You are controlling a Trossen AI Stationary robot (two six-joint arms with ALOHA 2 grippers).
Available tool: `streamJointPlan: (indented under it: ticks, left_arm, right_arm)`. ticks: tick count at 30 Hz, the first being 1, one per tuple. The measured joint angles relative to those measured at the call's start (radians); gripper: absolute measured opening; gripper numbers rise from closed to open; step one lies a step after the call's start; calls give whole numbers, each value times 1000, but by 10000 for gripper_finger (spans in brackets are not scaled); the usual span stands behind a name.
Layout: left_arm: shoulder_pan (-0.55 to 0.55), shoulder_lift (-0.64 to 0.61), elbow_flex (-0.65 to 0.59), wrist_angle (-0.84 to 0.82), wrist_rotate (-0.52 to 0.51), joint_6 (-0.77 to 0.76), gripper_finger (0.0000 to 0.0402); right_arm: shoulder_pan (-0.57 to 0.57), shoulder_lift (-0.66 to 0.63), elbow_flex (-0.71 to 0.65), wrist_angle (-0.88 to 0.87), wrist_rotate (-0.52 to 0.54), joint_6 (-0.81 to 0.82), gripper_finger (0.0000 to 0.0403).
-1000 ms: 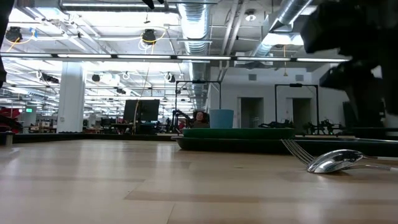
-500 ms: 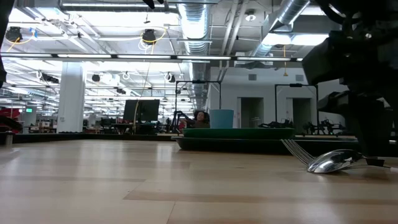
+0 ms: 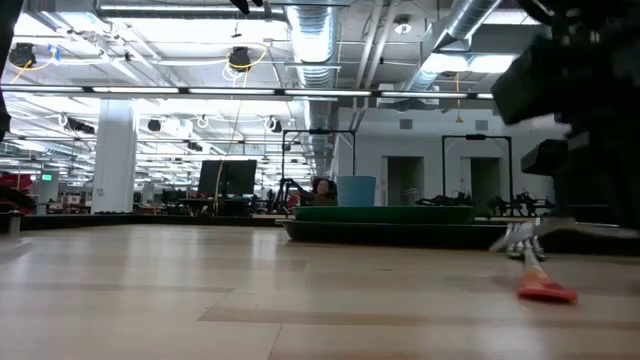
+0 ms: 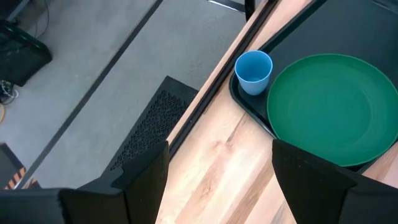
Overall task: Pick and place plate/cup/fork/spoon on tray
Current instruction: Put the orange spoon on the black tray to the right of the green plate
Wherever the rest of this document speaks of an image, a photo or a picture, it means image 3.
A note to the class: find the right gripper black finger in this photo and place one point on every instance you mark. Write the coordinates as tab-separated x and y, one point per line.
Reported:
617	180
562	170

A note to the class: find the green oval plastic plate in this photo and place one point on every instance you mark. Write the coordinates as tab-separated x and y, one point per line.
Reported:
385	215

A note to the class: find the blue bin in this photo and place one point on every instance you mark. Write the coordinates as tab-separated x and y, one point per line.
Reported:
356	191

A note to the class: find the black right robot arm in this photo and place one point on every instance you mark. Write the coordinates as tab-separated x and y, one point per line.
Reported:
590	15

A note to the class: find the black background robot arm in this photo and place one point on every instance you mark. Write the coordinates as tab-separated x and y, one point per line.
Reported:
445	201
522	204
285	195

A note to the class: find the dark green plastic tray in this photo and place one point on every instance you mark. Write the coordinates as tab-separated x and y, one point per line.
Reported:
390	234

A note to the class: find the long rig light bar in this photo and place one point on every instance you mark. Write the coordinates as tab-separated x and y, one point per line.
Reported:
240	91

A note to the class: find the black double monitor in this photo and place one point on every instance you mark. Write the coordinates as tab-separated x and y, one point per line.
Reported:
227	177

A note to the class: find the white structural column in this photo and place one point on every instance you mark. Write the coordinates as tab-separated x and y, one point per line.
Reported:
115	155

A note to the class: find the person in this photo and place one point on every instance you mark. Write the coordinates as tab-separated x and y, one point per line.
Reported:
324	192

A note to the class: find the green exit sign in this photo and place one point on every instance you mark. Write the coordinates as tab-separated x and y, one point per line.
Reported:
46	177

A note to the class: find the silver ribbed ventilation duct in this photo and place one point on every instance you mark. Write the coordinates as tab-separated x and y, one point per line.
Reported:
315	45

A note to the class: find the black station frame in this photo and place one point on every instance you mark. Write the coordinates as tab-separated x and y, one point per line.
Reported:
318	132
476	137

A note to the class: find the silver smooth ventilation duct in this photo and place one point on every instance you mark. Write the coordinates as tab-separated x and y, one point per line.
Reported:
450	35

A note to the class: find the short silver table post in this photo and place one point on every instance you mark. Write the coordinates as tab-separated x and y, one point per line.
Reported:
14	221

